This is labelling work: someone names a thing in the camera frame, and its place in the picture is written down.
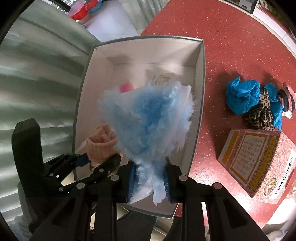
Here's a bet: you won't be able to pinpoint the fluffy light blue cloth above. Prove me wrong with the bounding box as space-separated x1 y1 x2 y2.
98 79 194 205

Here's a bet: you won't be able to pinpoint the pink and black sock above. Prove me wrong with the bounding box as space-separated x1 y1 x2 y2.
277 82 295 113

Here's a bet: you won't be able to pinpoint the peach knitted sock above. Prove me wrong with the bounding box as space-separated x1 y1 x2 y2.
86 125 120 168

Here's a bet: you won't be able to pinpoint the grey cardboard storage box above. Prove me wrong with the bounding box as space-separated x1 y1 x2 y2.
73 36 205 175

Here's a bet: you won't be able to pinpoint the red plastic basins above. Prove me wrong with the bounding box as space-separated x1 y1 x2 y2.
68 0 103 21

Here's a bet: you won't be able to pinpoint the white patterned cloth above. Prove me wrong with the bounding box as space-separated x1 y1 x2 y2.
281 111 292 120

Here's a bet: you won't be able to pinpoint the leopard print cloth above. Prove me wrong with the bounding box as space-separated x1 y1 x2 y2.
243 89 275 131

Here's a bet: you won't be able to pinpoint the red patterned gift box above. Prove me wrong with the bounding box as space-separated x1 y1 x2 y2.
218 129 295 204

